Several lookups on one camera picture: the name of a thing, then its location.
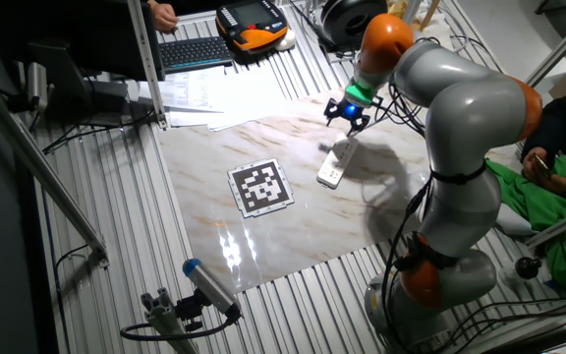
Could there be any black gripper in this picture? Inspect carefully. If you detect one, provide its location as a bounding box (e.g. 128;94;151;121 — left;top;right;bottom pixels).
323;97;370;138

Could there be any white power strip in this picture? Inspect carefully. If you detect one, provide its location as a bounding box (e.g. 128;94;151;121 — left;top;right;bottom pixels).
315;136;362;191

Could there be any bare hand of bystander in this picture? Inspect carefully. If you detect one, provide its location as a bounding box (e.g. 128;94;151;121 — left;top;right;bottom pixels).
147;0;180;33

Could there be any bystander hand with phone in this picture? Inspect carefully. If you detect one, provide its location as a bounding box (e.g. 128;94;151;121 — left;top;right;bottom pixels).
522;146;566;194

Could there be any black filament spool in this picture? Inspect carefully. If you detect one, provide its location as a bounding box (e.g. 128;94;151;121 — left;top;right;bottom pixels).
319;0;390;50

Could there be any white paper sheet stack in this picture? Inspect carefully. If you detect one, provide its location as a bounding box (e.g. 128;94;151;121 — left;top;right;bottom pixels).
169;73;289;133
138;67;230;113

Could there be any black white fiducial marker board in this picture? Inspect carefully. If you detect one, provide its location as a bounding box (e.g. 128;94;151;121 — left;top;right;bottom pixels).
227;157;296;219

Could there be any orange black teach pendant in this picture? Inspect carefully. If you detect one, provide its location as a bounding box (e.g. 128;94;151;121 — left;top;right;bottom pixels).
214;0;290;54

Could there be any wooden stick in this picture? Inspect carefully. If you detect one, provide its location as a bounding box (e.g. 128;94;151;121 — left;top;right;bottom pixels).
419;0;443;31

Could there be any black keyboard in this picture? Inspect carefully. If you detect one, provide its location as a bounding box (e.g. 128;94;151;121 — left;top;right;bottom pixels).
157;35;235;75

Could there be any black smartphone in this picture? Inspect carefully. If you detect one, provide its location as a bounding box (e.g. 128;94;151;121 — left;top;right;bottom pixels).
533;152;555;179

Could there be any black round knob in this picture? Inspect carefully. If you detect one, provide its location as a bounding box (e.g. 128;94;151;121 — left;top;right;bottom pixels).
514;255;543;280

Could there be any black monitor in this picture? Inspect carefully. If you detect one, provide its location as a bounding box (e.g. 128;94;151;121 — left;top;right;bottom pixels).
0;0;166;84

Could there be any grey power strip cable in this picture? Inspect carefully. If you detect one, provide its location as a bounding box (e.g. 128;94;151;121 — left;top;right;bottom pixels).
356;115;388;139

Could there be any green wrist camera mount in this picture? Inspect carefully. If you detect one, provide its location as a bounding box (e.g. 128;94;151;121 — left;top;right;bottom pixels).
344;78;385;109

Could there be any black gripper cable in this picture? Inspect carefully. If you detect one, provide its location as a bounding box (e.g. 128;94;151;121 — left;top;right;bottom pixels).
374;81;431;140

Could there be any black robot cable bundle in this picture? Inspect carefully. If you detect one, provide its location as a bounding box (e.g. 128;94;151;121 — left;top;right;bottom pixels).
379;171;435;354

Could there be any aluminium profile post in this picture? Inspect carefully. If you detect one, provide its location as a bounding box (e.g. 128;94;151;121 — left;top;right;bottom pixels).
526;3;566;89
0;68;111;269
125;0;169;130
526;200;566;248

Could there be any silver camera with blue end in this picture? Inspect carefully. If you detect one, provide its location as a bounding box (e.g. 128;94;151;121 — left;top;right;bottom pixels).
182;258;243;320

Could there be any grey aluminium camera bracket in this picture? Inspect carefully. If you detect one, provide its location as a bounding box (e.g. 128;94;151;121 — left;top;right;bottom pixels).
140;287;200;354

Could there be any black camera cable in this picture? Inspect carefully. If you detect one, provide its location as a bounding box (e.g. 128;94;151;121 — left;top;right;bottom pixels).
119;304;243;343

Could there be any silver depth camera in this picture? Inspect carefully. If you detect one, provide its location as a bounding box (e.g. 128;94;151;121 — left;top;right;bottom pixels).
26;61;49;112

